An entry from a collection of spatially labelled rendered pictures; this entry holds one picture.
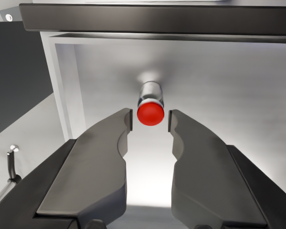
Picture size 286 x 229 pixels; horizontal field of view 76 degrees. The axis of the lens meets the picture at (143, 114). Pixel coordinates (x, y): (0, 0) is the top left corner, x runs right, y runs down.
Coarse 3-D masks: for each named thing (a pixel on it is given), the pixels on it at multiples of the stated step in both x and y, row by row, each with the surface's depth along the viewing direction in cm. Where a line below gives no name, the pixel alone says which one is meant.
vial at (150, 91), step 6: (144, 84) 17; (150, 84) 16; (156, 84) 17; (144, 90) 15; (150, 90) 15; (156, 90) 15; (162, 90) 17; (144, 96) 14; (150, 96) 14; (156, 96) 14; (162, 96) 15; (138, 102) 15; (162, 102) 14
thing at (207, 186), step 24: (168, 120) 12; (192, 120) 11; (192, 144) 9; (216, 144) 9; (192, 168) 7; (216, 168) 7; (192, 192) 6; (216, 192) 6; (240, 192) 6; (192, 216) 6; (216, 216) 6; (240, 216) 6
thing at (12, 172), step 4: (12, 148) 136; (16, 148) 136; (8, 152) 132; (12, 152) 132; (8, 156) 131; (12, 156) 132; (8, 160) 131; (12, 160) 132; (8, 164) 132; (12, 164) 133; (8, 168) 132; (12, 168) 133; (8, 172) 133; (12, 172) 133; (12, 176) 134; (16, 176) 137; (8, 180) 134; (12, 180) 134; (16, 180) 135; (20, 180) 139
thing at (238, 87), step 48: (96, 48) 16; (144, 48) 16; (192, 48) 16; (240, 48) 12; (96, 96) 18; (192, 96) 18; (240, 96) 17; (144, 144) 21; (240, 144) 20; (144, 192) 24
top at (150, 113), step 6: (144, 102) 13; (150, 102) 13; (156, 102) 13; (138, 108) 13; (144, 108) 13; (150, 108) 13; (156, 108) 13; (162, 108) 13; (138, 114) 14; (144, 114) 14; (150, 114) 14; (156, 114) 14; (162, 114) 14; (144, 120) 14; (150, 120) 14; (156, 120) 14; (162, 120) 14
